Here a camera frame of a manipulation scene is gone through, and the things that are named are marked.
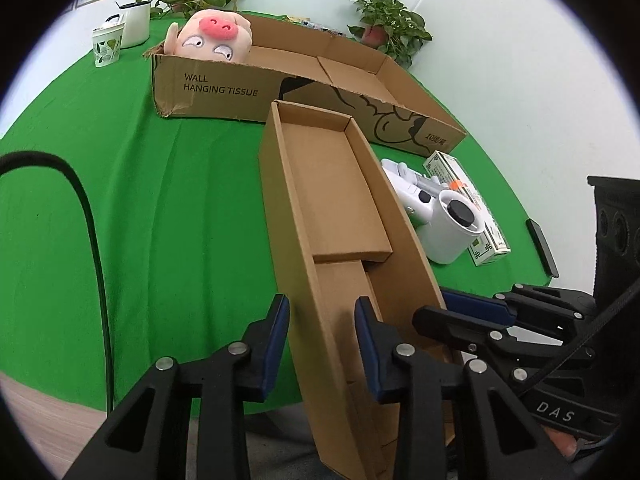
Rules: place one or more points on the narrow plain cardboard box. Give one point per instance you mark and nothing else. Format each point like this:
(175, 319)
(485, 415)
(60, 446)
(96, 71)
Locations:
(330, 185)

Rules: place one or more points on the white kettle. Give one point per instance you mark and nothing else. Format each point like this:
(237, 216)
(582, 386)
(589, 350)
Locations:
(135, 25)

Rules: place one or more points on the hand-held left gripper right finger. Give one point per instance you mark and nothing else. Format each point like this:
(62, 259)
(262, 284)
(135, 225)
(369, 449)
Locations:
(365, 340)

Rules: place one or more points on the white leaf print cup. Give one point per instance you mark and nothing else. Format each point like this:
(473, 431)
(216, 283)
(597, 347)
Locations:
(107, 47)

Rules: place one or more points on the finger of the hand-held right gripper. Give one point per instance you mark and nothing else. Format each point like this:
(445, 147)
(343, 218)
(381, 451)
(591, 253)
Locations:
(450, 327)
(475, 305)

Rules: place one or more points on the green and white carton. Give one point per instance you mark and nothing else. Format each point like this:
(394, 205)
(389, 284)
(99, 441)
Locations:
(492, 240)

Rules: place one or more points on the potted plant with pink pot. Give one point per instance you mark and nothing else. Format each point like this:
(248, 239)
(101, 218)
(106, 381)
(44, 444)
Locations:
(395, 20)

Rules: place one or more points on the white plastic device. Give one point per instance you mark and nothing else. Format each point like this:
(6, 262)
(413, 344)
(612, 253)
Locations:
(410, 195)

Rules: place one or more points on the colourful packets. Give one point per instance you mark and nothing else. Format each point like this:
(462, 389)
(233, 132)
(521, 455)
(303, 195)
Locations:
(320, 26)

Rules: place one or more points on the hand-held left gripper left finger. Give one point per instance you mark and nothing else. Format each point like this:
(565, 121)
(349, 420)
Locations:
(277, 340)

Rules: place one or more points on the pink plush pig toy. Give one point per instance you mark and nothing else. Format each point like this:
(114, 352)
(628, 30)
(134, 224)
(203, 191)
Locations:
(215, 35)

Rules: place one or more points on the black speaker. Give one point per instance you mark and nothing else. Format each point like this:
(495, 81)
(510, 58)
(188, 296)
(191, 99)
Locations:
(617, 240)

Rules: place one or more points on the black phone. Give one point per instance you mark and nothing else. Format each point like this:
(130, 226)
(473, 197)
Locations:
(542, 247)

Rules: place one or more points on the large printed cardboard box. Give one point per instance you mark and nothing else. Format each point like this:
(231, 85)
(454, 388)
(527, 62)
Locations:
(215, 85)

